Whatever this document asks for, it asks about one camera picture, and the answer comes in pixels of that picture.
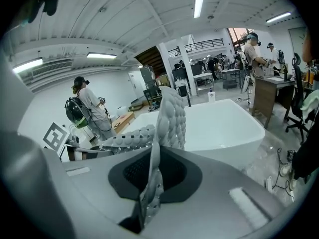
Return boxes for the brown wooden vanity cabinet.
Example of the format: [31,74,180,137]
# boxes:
[251,75,296,129]

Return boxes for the pale green cloth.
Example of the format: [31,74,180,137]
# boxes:
[300,90,319,121]

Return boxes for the black office chair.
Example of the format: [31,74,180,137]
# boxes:
[285,52,310,144]

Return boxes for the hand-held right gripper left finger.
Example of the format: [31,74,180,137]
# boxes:
[42,145,157,225]

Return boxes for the low wooden table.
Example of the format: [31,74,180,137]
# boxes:
[112,111,135,134]

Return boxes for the white bathtub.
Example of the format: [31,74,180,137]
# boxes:
[129,98,265,170]

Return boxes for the green black backpack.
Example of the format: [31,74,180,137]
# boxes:
[65,97,88,129]

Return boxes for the grey perforated bath mat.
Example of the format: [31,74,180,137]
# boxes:
[98,85,187,230]

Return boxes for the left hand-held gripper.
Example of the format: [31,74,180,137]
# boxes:
[42,122,114,162]

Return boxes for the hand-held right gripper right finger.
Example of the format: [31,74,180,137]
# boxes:
[142,144,287,239]

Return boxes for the metal work table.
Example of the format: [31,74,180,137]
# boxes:
[221,68,241,91]
[193,72,214,96]

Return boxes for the black shelf table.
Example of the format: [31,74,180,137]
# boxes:
[143,87,162,107]

